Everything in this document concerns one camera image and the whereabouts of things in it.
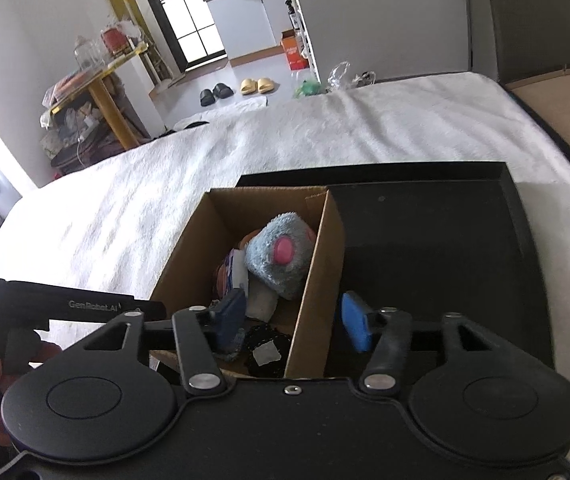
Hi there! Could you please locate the white cabinet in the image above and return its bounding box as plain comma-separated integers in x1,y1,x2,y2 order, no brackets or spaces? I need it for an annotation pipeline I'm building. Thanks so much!
204,0,297,67

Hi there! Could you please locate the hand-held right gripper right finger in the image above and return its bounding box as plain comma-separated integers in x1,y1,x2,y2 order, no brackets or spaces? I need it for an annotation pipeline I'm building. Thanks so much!
340,291,504,394

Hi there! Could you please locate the brown cardboard box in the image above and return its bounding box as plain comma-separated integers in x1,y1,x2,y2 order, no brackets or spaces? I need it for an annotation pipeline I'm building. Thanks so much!
147,186,346,380

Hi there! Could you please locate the fluffy blue and pink plush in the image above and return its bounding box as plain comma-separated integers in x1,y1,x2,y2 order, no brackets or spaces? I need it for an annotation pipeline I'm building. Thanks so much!
243,212,317,322

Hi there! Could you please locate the clutter under table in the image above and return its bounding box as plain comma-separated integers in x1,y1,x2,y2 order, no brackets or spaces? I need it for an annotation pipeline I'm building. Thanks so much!
40,95,142,177

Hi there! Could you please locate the clear plastic bag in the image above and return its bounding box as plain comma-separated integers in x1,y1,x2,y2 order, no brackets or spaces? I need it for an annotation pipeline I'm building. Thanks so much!
327,61,379,92

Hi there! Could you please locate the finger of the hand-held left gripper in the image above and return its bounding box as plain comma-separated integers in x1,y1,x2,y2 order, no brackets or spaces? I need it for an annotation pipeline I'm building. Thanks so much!
122,299,167,320

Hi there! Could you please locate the clear glass jar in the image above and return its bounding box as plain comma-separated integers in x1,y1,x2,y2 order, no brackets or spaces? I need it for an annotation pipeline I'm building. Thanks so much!
74,35,104,69

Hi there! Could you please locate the grey upholstered panel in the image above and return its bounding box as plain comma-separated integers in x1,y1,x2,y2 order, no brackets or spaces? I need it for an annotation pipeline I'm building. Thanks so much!
465,0,570,84

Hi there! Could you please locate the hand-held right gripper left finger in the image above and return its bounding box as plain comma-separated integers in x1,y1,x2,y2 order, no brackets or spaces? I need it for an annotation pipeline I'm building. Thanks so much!
81,287,247,395

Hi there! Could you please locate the blue planet carton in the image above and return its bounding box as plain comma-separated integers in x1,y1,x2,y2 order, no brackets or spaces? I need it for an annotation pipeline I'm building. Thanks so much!
214,249,252,302

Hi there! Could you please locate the white fleece blanket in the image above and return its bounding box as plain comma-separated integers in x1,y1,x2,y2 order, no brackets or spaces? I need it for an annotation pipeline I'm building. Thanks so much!
0,71,570,466

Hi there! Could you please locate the orange carton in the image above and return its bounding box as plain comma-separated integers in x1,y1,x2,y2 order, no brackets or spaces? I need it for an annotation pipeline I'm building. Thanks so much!
281,30,311,71

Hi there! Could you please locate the round table with wooden legs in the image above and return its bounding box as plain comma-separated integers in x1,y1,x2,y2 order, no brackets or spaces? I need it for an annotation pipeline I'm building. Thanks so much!
48,42,152,151

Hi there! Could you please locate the red jar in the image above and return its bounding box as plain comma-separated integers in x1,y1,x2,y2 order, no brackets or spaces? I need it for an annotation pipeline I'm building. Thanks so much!
101,27,126,54

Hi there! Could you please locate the black plush with white patch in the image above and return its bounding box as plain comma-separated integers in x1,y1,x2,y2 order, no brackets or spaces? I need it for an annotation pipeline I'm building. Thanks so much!
242,324,294,379

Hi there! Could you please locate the hamburger plush toy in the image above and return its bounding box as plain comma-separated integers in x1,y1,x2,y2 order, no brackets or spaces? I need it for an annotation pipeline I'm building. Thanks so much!
238,228,262,251

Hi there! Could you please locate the green bag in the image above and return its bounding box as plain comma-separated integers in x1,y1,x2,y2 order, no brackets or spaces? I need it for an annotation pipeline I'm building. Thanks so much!
292,80,324,100

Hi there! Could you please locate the dark-framed window door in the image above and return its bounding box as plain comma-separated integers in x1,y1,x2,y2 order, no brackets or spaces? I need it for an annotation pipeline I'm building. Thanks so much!
130,0,229,74

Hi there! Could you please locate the brown board in dark frame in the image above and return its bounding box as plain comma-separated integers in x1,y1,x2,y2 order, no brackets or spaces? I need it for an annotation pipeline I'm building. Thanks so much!
502,61,570,182

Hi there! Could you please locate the grey denim plush toy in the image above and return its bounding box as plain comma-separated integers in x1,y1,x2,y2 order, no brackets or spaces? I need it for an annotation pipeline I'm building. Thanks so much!
208,299,247,364

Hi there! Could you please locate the black tray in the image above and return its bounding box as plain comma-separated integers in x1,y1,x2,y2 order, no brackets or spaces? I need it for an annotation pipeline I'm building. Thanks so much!
235,161,556,379

